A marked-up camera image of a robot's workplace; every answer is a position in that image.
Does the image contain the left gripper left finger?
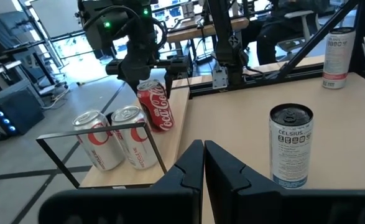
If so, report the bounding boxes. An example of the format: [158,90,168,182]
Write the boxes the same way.
[150,139,205,192]

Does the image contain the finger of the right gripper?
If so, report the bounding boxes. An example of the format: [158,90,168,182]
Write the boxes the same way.
[164,57,190,99]
[106,58,139,94]

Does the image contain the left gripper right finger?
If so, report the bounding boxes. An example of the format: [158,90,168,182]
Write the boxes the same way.
[204,139,282,194]

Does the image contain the red Coca-Cola can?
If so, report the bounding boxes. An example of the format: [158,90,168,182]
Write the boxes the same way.
[136,79,175,132]

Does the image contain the silver Diet Coke can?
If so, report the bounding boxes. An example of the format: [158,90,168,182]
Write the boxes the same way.
[111,105,159,170]
[72,109,126,172]

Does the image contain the white Celsius slim can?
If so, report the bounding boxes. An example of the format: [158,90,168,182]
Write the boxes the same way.
[321,27,356,90]
[268,103,314,190]

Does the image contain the wooden desk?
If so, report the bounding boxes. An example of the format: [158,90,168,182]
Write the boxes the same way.
[165,16,251,44]

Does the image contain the tan surface sheet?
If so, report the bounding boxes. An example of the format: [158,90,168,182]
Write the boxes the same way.
[176,72,365,224]

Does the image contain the person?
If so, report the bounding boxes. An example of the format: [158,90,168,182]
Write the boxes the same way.
[240,0,331,65]

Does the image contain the black computer with blue lights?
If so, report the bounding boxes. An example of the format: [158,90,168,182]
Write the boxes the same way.
[0,89,45,139]

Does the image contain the black shelving rack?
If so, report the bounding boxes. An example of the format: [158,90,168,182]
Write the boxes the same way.
[0,12,70,103]

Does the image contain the grey office chair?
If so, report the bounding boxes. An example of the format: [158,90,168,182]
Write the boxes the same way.
[275,10,322,62]

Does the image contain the silver mounting bracket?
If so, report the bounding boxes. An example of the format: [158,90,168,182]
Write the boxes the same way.
[211,65,230,90]

